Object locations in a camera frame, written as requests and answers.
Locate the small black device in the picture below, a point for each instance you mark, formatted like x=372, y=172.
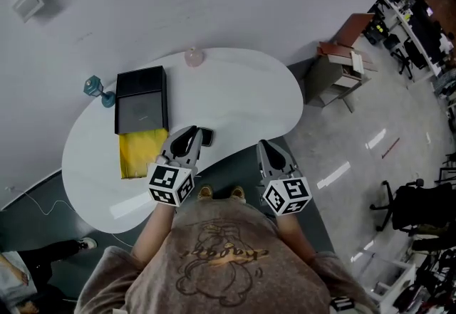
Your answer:
x=208, y=136

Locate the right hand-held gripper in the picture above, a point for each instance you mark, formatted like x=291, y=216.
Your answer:
x=285, y=195

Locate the pink glass vase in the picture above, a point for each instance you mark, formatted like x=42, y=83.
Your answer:
x=194, y=58

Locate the person's right forearm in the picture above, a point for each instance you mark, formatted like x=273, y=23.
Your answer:
x=295, y=234

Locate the white kidney-shaped table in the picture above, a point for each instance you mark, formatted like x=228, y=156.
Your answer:
x=231, y=99

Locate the black office chair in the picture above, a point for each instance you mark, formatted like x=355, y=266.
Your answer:
x=417, y=205
x=402, y=56

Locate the long white desk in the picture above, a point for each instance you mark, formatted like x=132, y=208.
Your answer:
x=409, y=26

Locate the person's left forearm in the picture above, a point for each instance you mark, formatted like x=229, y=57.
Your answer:
x=153, y=230

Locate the teal lantern ornament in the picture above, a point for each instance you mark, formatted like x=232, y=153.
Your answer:
x=93, y=84

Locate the black box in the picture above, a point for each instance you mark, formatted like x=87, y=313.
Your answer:
x=140, y=106

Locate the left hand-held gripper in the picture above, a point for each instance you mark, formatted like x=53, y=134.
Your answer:
x=167, y=184

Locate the grey cabinet with brown top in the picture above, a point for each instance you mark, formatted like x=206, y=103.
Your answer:
x=327, y=81

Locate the person's brown shoe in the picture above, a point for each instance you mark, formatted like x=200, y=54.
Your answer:
x=238, y=192
x=205, y=192

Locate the person's brown printed shirt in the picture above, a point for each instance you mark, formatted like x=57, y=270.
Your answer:
x=213, y=270

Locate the person's left brown shoe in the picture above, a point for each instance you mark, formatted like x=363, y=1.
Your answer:
x=205, y=192

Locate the black white striped device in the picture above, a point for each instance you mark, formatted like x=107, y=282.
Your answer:
x=342, y=303

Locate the black equipment heap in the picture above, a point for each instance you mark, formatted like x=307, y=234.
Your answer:
x=434, y=270

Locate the red floor tape strip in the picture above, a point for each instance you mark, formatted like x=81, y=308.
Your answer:
x=390, y=148

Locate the white metal rack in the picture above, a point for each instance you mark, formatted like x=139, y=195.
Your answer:
x=395, y=270

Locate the person's right brown shoe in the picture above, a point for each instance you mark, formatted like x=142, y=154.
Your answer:
x=238, y=192

